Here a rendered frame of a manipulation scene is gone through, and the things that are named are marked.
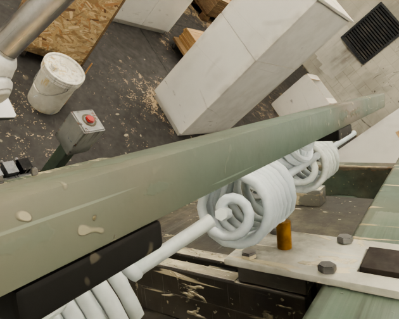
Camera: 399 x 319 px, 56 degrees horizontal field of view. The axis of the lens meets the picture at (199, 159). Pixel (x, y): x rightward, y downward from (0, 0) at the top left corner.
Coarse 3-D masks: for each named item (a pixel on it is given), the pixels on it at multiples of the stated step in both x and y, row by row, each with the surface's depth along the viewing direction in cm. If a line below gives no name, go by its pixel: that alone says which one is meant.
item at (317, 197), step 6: (324, 186) 90; (312, 192) 88; (318, 192) 87; (324, 192) 90; (300, 198) 90; (306, 198) 89; (312, 198) 88; (318, 198) 87; (324, 198) 90; (300, 204) 90; (306, 204) 89; (312, 204) 88; (318, 204) 87
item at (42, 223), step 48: (384, 96) 53; (192, 144) 14; (240, 144) 16; (288, 144) 21; (336, 144) 52; (0, 192) 8; (48, 192) 8; (96, 192) 10; (144, 192) 11; (192, 192) 13; (240, 192) 35; (288, 192) 31; (0, 240) 8; (48, 240) 8; (96, 240) 10; (192, 240) 21; (240, 240) 29; (0, 288) 8; (96, 288) 16
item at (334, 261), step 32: (288, 160) 35; (288, 224) 39; (192, 256) 49; (224, 256) 48; (256, 256) 39; (288, 256) 38; (320, 256) 38; (352, 256) 37; (160, 288) 48; (192, 288) 45; (224, 288) 42; (256, 288) 40; (288, 288) 38; (352, 288) 32; (384, 288) 31
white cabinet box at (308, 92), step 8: (304, 80) 553; (312, 80) 589; (320, 80) 582; (296, 88) 561; (304, 88) 554; (312, 88) 547; (320, 88) 582; (280, 96) 578; (288, 96) 570; (296, 96) 562; (304, 96) 555; (312, 96) 548; (320, 96) 541; (328, 96) 577; (272, 104) 587; (280, 104) 579; (288, 104) 571; (296, 104) 564; (304, 104) 557; (312, 104) 549; (320, 104) 542; (280, 112) 581; (288, 112) 573; (296, 112) 565
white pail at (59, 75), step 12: (48, 60) 255; (60, 60) 262; (72, 60) 270; (48, 72) 248; (60, 72) 255; (72, 72) 263; (36, 84) 260; (48, 84) 254; (60, 84) 252; (72, 84) 254; (36, 96) 263; (48, 96) 260; (60, 96) 262; (36, 108) 269; (48, 108) 269; (60, 108) 278
